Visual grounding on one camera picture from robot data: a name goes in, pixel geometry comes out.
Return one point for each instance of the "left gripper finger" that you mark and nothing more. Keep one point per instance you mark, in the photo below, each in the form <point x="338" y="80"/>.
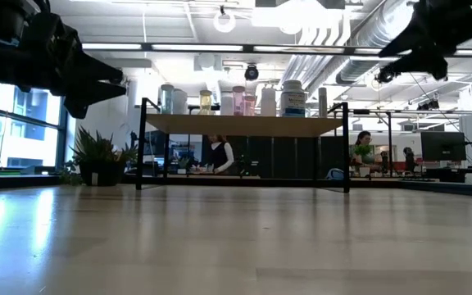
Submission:
<point x="82" y="96"/>
<point x="94" y="69"/>

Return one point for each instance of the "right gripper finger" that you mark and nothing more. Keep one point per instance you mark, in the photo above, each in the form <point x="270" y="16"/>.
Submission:
<point x="408" y="41"/>
<point x="428" y="63"/>

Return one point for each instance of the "slim white tube bottle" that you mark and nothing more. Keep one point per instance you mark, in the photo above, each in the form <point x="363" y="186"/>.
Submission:
<point x="322" y="104"/>

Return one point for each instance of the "large white labelled bottle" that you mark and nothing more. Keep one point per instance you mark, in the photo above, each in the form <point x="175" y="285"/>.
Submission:
<point x="292" y="100"/>

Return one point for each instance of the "white opaque pill bottle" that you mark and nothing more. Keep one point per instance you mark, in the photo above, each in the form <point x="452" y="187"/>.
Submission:
<point x="226" y="104"/>
<point x="268" y="102"/>

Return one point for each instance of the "pink translucent pill bottle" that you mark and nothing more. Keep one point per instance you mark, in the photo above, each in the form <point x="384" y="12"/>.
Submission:
<point x="239" y="101"/>

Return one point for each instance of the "wooden shelf with black legs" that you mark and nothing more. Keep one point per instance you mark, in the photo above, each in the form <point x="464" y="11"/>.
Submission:
<point x="240" y="125"/>

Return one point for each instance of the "black ceiling spotlight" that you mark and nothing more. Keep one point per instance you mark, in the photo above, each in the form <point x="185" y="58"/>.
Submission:
<point x="251" y="72"/>
<point x="428" y="105"/>
<point x="383" y="75"/>

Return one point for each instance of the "potted green plant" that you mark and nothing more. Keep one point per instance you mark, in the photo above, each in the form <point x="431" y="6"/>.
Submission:
<point x="101" y="172"/>

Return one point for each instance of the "black computer monitor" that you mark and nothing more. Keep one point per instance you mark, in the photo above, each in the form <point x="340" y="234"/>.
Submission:
<point x="443" y="145"/>

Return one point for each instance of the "person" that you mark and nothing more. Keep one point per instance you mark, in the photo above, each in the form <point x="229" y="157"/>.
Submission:
<point x="363" y="151"/>
<point x="409" y="160"/>
<point x="219" y="157"/>

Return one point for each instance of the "long ceiling light bar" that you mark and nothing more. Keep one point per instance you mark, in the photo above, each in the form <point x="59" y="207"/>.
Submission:
<point x="197" y="47"/>

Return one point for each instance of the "blue and white bag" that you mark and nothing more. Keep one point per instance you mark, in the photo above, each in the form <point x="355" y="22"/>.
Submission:
<point x="335" y="174"/>

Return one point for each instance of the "silver ventilation duct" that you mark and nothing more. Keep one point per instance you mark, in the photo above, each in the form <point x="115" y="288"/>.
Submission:
<point x="367" y="37"/>

